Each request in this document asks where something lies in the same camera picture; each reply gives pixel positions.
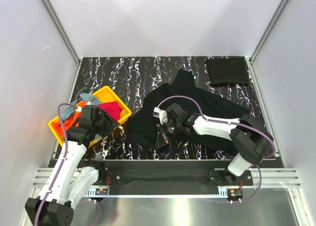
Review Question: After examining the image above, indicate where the black t-shirt with blue logo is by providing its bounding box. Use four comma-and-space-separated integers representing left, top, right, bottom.
126, 69, 250, 149

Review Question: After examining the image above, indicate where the aluminium frame post right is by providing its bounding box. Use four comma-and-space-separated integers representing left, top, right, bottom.
249, 0, 297, 64

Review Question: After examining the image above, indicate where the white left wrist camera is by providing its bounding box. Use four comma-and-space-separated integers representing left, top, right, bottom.
76, 107, 82, 113

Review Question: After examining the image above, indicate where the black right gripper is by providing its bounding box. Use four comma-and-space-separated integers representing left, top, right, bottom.
156, 120, 182, 148

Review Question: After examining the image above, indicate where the aluminium frame post left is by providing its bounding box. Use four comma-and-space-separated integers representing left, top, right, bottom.
36, 0, 82, 65

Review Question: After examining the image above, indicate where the orange t-shirt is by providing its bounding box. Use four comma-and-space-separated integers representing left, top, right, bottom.
51, 102, 87, 136

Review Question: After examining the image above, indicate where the red t-shirt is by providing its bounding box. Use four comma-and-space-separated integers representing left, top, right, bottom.
98, 101, 122, 121

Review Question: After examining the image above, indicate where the aluminium frame post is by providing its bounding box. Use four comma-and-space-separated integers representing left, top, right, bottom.
249, 0, 297, 64
36, 0, 82, 65

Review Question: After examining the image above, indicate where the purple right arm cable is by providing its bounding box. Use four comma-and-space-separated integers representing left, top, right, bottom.
157, 95, 276, 203

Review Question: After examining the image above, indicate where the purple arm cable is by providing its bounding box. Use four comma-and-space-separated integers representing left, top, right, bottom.
157, 95, 276, 203
33, 102, 104, 226

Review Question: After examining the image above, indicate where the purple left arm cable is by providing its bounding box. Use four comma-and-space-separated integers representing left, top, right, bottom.
33, 102, 104, 226

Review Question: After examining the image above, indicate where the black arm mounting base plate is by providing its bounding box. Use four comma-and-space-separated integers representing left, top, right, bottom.
105, 168, 253, 187

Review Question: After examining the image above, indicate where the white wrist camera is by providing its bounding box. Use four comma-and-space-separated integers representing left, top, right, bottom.
153, 107, 168, 125
76, 107, 82, 113

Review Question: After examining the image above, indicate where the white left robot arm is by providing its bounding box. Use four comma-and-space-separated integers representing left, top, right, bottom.
25, 105, 119, 226

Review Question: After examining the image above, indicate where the yellow plastic bin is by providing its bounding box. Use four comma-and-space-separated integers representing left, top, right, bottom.
48, 86, 132, 146

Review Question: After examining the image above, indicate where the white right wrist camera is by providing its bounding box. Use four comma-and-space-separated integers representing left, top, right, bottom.
153, 107, 168, 125

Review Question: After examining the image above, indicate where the folded black t-shirt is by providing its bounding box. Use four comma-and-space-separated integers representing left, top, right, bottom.
205, 57, 249, 86

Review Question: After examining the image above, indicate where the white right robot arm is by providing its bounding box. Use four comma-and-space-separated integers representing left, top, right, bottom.
153, 103, 275, 185

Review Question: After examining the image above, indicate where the light blue grey t-shirt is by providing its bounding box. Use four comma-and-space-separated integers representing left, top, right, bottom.
59, 93, 101, 121

